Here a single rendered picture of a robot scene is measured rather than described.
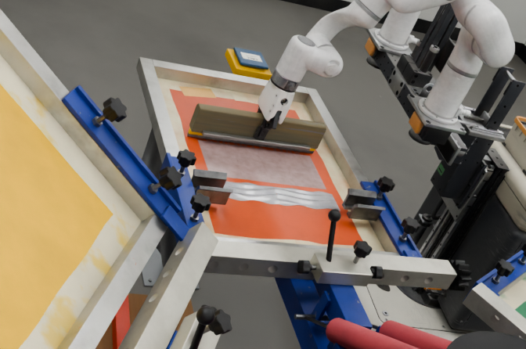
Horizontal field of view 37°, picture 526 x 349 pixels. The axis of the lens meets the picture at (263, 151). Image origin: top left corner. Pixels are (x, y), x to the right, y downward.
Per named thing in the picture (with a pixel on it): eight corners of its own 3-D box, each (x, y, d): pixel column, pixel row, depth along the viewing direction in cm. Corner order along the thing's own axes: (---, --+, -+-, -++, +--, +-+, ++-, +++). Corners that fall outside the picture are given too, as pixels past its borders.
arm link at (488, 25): (448, -75, 204) (487, -43, 190) (487, 24, 230) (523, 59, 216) (401, -43, 205) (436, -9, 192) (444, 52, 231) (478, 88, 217)
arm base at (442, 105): (455, 106, 244) (479, 64, 236) (471, 130, 234) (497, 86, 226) (412, 96, 238) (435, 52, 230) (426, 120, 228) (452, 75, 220)
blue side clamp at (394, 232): (351, 197, 218) (362, 178, 215) (366, 199, 220) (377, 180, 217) (394, 276, 196) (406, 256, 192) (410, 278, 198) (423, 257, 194)
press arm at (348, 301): (311, 280, 175) (320, 264, 172) (335, 282, 177) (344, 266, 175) (338, 342, 162) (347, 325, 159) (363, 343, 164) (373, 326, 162)
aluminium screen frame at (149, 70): (135, 67, 231) (139, 56, 229) (311, 98, 255) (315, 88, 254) (187, 258, 172) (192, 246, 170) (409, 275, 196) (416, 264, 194)
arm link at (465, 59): (464, 60, 234) (491, 12, 226) (488, 84, 224) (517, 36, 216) (439, 55, 229) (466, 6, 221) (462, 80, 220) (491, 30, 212)
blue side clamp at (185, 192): (158, 174, 195) (166, 152, 191) (177, 176, 197) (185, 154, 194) (181, 260, 172) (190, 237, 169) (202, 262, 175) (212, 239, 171)
